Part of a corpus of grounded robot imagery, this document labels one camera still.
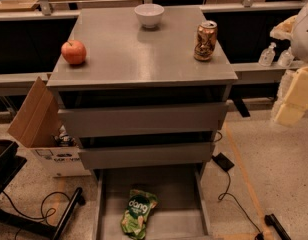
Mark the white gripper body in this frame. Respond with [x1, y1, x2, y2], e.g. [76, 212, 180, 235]
[270, 15, 296, 40]

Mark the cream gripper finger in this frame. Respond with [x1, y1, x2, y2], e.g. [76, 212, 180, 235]
[273, 103, 305, 127]
[284, 66, 308, 110]

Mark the green rice chip bag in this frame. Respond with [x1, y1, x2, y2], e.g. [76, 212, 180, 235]
[120, 189, 158, 240]

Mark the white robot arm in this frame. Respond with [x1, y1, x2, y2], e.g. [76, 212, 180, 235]
[270, 2, 308, 127]

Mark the grey open bottom drawer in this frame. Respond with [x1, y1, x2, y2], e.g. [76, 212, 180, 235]
[92, 164, 222, 240]

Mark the grey drawer cabinet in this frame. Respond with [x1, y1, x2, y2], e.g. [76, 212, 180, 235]
[46, 5, 239, 240]

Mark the grey middle drawer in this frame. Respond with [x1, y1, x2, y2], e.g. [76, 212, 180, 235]
[79, 142, 214, 170]

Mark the grey top drawer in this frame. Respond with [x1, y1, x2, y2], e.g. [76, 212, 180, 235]
[58, 102, 227, 137]

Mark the right clear sanitizer bottle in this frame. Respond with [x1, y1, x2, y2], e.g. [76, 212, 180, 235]
[278, 48, 294, 67]

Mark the clear sanitizer bottle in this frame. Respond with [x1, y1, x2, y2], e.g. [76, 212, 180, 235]
[258, 42, 276, 67]
[278, 48, 294, 67]

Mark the left clear sanitizer bottle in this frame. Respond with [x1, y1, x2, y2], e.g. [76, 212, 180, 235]
[258, 42, 276, 67]

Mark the gold beverage can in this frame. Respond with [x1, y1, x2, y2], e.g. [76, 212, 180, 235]
[194, 20, 218, 61]

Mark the black power adapter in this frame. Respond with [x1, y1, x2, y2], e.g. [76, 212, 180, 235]
[212, 153, 234, 172]

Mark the black floor bar right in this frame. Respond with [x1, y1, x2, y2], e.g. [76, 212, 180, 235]
[264, 214, 291, 240]

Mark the white ceramic bowl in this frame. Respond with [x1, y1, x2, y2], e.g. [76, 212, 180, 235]
[134, 4, 165, 28]

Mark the red apple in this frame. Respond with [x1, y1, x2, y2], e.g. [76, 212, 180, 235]
[61, 40, 87, 65]

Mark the brown cardboard box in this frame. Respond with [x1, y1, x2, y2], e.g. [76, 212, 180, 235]
[8, 77, 90, 177]

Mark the black bin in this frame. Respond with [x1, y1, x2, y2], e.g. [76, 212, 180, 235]
[0, 140, 27, 194]

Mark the black cart base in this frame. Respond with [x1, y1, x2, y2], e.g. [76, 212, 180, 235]
[0, 186, 87, 240]

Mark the black power cable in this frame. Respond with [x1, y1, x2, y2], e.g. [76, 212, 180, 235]
[217, 170, 264, 240]

